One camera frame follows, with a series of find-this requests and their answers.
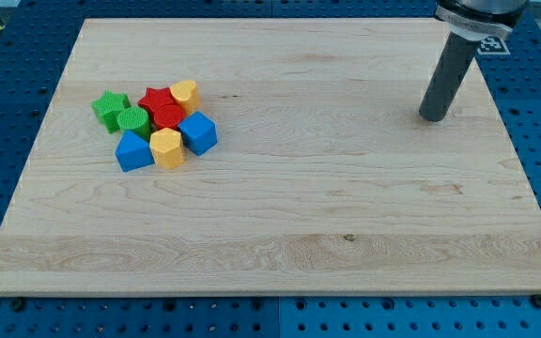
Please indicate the blue cube block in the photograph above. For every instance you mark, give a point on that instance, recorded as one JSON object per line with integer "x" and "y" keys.
{"x": 198, "y": 133}

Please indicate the yellow heart block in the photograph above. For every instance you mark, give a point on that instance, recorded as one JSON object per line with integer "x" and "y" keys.
{"x": 186, "y": 95}

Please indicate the wooden board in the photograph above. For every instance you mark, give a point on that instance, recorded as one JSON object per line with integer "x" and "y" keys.
{"x": 324, "y": 180}

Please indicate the yellow hexagon block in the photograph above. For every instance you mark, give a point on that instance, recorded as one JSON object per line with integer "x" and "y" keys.
{"x": 167, "y": 148}

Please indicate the red cylinder block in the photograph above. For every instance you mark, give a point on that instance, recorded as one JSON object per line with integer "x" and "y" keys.
{"x": 168, "y": 117}

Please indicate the red star block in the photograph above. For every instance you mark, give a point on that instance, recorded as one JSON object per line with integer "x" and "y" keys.
{"x": 155, "y": 98}

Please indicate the blue triangle block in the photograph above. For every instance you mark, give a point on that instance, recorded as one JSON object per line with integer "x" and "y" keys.
{"x": 133, "y": 152}

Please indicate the green cylinder block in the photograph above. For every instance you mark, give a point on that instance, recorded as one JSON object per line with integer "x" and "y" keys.
{"x": 135, "y": 119}

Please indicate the green star block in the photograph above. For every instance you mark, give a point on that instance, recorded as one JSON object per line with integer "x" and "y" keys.
{"x": 108, "y": 107}

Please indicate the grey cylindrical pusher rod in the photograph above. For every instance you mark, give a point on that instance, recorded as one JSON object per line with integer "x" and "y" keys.
{"x": 456, "y": 57}

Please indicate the fiducial marker tag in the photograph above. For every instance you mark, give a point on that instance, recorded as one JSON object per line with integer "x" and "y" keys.
{"x": 493, "y": 46}

